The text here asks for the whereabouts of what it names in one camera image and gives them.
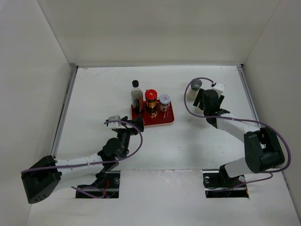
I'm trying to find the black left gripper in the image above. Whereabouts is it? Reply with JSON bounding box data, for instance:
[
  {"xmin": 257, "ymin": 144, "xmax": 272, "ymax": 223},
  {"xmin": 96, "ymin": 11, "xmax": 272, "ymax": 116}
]
[{"xmin": 117, "ymin": 114, "xmax": 143, "ymax": 158}]

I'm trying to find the soy sauce bottle red label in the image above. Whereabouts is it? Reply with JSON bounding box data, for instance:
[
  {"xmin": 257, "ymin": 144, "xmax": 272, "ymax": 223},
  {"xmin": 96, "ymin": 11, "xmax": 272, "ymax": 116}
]
[{"xmin": 131, "ymin": 80, "xmax": 144, "ymax": 113}]

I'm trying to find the small jar white lid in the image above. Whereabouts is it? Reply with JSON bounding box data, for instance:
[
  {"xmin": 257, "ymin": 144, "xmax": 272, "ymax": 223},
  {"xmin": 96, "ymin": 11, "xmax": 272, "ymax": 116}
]
[{"xmin": 159, "ymin": 94, "xmax": 171, "ymax": 112}]

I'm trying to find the red lid sauce jar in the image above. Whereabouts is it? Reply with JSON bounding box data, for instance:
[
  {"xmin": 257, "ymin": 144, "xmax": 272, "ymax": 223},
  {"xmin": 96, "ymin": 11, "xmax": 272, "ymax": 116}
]
[{"xmin": 145, "ymin": 89, "xmax": 158, "ymax": 118}]

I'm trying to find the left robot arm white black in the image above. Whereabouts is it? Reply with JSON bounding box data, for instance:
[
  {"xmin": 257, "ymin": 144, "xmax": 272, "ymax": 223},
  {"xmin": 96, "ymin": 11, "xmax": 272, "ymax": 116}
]
[{"xmin": 21, "ymin": 115, "xmax": 144, "ymax": 204}]

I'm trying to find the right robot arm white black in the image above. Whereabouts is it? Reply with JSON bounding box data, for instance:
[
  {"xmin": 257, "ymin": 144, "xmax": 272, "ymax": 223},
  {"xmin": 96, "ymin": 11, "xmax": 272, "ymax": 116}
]
[{"xmin": 193, "ymin": 89, "xmax": 285, "ymax": 186}]

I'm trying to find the salt grinder black clear top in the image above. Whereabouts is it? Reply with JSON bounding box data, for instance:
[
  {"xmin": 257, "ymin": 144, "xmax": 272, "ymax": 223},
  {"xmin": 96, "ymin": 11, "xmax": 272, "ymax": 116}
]
[{"xmin": 187, "ymin": 79, "xmax": 203, "ymax": 101}]

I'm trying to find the red lacquer tray gold emblem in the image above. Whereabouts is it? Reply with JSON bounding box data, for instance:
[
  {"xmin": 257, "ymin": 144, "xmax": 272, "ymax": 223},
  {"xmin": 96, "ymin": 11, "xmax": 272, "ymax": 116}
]
[{"xmin": 131, "ymin": 100, "xmax": 175, "ymax": 127}]

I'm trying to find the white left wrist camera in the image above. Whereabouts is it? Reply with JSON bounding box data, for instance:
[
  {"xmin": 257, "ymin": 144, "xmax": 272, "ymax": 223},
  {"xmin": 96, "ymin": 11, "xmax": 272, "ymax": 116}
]
[{"xmin": 104, "ymin": 115, "xmax": 126, "ymax": 129}]

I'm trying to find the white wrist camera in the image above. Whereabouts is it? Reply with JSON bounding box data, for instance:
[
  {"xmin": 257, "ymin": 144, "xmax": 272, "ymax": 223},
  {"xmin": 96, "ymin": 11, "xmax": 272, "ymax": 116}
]
[
  {"xmin": 211, "ymin": 82, "xmax": 225, "ymax": 97},
  {"xmin": 104, "ymin": 115, "xmax": 126, "ymax": 129}
]

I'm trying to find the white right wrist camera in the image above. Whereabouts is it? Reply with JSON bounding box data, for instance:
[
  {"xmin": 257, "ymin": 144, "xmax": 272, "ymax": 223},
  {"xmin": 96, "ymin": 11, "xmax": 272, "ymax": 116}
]
[{"xmin": 211, "ymin": 82, "xmax": 225, "ymax": 97}]

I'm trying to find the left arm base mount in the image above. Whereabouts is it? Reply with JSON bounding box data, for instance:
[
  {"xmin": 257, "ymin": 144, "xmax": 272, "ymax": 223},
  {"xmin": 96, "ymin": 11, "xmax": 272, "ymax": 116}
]
[{"xmin": 75, "ymin": 171, "xmax": 121, "ymax": 199}]

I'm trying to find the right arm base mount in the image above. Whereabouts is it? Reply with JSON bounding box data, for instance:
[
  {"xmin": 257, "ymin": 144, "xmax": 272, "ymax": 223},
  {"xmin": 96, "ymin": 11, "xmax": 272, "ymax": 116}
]
[{"xmin": 203, "ymin": 170, "xmax": 249, "ymax": 198}]

